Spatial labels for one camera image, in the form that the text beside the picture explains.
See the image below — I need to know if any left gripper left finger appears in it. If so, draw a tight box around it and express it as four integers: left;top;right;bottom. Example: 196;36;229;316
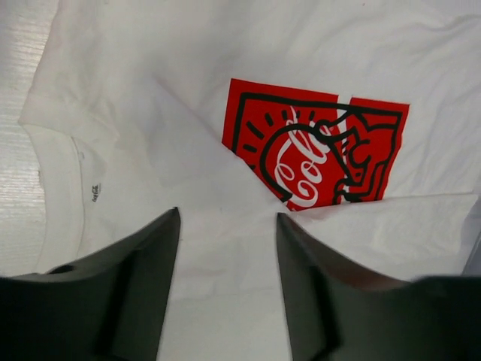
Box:
1;208;181;360

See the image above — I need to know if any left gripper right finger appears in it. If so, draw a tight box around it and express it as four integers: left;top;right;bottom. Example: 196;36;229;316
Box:
276;214;480;360

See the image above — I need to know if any white printed t-shirt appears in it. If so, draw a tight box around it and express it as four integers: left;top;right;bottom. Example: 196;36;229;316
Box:
1;1;480;360

